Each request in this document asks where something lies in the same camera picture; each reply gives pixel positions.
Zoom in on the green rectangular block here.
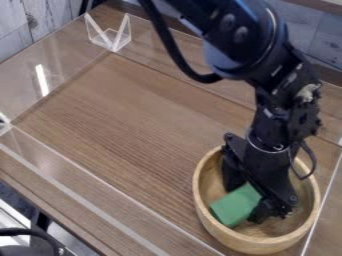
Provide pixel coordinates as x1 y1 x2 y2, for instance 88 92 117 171
208 183 261 228

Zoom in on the wooden bowl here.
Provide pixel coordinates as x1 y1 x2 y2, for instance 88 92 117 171
192 147 320 255

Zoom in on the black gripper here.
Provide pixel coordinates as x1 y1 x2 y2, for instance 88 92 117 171
220 133 299 224

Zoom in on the clear acrylic barrier wall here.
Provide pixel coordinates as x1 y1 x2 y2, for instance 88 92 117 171
0 12 342 256

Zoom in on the clear acrylic corner bracket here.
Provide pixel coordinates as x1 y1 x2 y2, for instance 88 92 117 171
84 13 131 53

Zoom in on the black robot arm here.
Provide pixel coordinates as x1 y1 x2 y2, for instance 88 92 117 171
160 0 320 223

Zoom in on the black stand with cable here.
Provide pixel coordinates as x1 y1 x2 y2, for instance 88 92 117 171
0 208 77 256

